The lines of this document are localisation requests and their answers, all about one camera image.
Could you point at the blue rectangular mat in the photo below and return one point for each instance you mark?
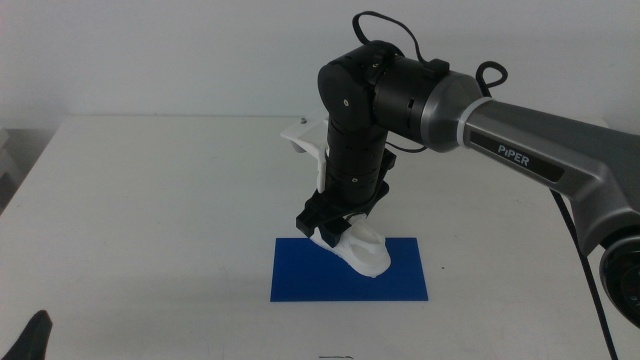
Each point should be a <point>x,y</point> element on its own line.
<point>300,280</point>

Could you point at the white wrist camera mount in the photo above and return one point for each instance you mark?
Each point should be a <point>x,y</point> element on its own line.
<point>311,142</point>

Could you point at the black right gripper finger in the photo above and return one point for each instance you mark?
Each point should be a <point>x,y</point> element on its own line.
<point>361,215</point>
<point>334,234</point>

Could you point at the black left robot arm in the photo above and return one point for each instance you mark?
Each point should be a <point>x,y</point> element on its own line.
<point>32,340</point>

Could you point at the grey and black right robot arm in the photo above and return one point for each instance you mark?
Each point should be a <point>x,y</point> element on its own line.
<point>525,140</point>

